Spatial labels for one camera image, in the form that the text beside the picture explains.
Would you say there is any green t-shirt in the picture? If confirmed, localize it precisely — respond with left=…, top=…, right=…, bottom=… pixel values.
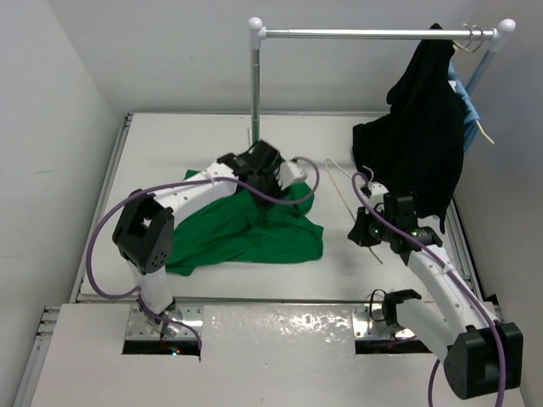
left=166, top=190, right=323, bottom=276

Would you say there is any silver clothes rack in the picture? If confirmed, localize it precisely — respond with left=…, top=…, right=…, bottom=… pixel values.
left=248, top=17, right=517, bottom=142

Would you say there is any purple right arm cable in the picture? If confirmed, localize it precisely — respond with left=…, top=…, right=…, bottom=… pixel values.
left=351, top=171, right=508, bottom=407

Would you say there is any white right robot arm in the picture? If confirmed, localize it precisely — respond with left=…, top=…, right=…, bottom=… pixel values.
left=348, top=183, right=523, bottom=406

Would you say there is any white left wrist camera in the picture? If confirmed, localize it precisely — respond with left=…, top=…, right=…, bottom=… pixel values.
left=276, top=160, right=308, bottom=190

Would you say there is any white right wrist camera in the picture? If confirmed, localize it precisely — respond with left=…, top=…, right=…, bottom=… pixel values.
left=361, top=182, right=389, bottom=209

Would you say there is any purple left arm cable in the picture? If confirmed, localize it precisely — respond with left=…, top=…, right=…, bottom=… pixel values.
left=86, top=155, right=320, bottom=351

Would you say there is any black hanging t-shirt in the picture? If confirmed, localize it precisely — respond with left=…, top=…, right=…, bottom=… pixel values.
left=352, top=40, right=467, bottom=220

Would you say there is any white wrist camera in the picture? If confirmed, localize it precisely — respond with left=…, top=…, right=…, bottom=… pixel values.
left=276, top=160, right=308, bottom=190
left=361, top=182, right=389, bottom=209

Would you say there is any light blue hanging shirt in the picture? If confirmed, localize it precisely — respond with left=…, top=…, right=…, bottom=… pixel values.
left=448, top=62, right=480, bottom=153

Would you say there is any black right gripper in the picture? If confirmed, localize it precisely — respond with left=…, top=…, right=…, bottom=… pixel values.
left=348, top=204, right=394, bottom=247

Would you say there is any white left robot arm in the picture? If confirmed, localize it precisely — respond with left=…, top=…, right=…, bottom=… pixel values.
left=112, top=142, right=305, bottom=315

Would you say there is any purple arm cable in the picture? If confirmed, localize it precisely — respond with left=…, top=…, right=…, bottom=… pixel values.
left=86, top=155, right=320, bottom=351
left=351, top=171, right=508, bottom=407

